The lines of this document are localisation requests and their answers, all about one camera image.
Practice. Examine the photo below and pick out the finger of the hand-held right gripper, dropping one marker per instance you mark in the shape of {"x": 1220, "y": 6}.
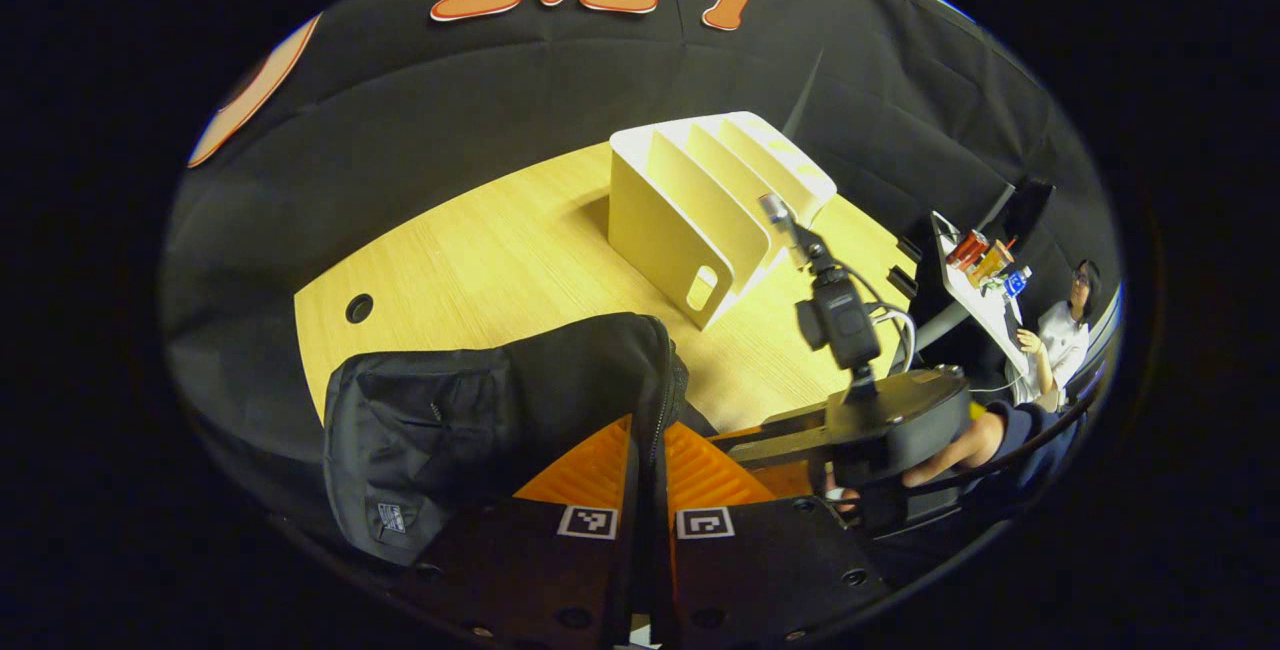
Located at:
{"x": 780, "y": 435}

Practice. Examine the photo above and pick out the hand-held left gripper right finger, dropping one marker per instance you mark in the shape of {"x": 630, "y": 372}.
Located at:
{"x": 668, "y": 570}

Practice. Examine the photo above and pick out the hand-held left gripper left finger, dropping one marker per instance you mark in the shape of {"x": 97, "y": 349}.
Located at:
{"x": 628, "y": 570}

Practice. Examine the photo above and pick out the black schoolbag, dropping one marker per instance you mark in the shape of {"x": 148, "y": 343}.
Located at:
{"x": 480, "y": 410}

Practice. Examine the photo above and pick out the white bookshelf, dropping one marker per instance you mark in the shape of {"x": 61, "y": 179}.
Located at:
{"x": 680, "y": 220}

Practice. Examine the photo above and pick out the white side table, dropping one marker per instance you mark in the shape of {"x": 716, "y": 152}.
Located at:
{"x": 985, "y": 315}

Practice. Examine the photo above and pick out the small blue item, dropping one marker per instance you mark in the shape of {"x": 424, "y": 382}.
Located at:
{"x": 1017, "y": 281}

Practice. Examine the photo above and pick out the red can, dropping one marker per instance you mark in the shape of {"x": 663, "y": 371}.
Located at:
{"x": 966, "y": 248}

